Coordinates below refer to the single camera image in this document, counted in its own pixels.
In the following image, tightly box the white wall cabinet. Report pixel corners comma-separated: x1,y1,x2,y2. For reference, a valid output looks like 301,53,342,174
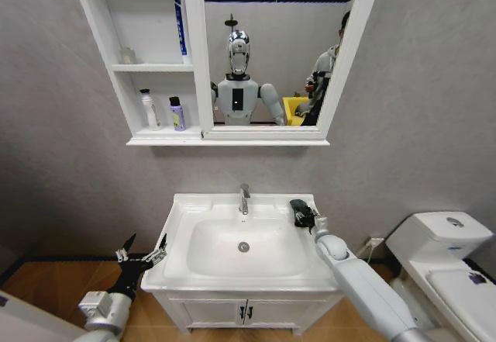
67,0,387,147

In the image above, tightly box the tall blue and white tube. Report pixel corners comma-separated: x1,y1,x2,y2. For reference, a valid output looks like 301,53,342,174
173,0,193,66

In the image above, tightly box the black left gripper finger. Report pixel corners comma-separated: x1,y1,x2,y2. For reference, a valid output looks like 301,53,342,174
115,233,138,263
140,233,169,268

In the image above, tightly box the small clear glass cup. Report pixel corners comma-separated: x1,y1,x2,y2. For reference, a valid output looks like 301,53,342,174
119,47,138,65

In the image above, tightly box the chrome faucet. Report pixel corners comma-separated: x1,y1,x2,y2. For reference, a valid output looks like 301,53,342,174
238,182,252,216

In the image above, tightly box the white vanity cabinet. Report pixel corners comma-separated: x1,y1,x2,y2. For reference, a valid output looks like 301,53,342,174
153,288,345,336

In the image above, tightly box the white toilet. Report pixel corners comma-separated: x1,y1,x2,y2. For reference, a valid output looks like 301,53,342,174
385,211,496,342

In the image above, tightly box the white plastic bottle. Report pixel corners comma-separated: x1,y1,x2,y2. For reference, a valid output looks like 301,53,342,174
139,88,163,132

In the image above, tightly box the purple bottle with black cap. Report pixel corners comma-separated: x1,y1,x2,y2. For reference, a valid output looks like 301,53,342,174
168,95,188,132

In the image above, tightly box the framed mirror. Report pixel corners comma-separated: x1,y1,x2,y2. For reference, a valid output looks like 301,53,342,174
201,0,365,128

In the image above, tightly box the white ceramic washbasin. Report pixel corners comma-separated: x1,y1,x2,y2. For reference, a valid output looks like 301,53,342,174
139,192,343,293

